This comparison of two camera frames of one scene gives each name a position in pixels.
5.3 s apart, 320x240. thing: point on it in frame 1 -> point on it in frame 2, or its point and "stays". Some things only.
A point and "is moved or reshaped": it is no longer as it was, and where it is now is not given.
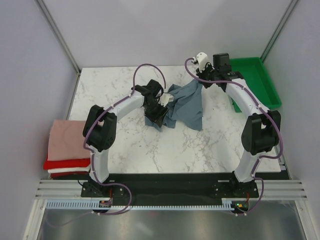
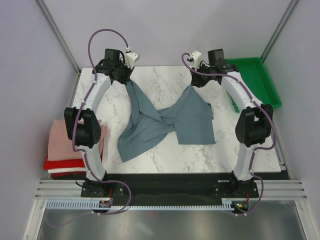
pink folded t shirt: x=66 y=141 stays
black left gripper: x=157 y=118 -> x=129 y=71
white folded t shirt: x=70 y=170 stays
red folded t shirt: x=70 y=163 stays
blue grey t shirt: x=185 y=109 is moved or reshaped
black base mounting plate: x=170 y=187 stays
